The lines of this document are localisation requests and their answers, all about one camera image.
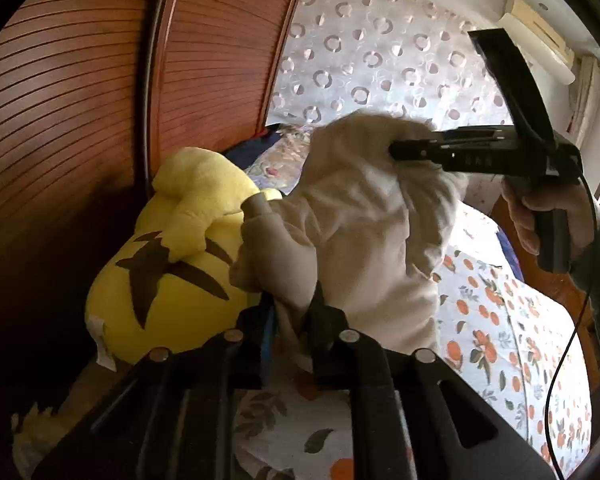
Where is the circle patterned wall curtain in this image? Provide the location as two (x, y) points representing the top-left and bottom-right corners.
(262, 0), (581, 146)

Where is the beige window curtain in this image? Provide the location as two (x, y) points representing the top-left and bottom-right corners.
(567, 55), (600, 133)

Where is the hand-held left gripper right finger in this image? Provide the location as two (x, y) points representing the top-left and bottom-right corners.
(305, 304), (556, 480)

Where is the person's right hand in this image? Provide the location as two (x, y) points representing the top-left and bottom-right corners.
(500, 177), (600, 261)

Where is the cream fleece garment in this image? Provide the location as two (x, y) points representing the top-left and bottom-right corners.
(229, 109), (473, 381)

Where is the wooden headboard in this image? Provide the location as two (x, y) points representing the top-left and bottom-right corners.
(0, 0), (311, 361)

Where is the yellow plush toy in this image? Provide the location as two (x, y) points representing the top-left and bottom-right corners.
(10, 147), (283, 466)

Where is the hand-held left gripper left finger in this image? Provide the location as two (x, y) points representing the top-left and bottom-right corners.
(32, 305), (281, 480)

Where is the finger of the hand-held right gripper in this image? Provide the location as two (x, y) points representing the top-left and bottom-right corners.
(467, 28), (556, 148)
(389, 127), (512, 173)

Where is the yellowed air conditioner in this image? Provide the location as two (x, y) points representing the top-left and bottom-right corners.
(497, 0), (578, 86)

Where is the black cable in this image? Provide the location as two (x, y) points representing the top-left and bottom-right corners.
(546, 150), (599, 479)

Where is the orange fruit print sheet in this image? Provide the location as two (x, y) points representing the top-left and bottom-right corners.
(230, 200), (593, 480)

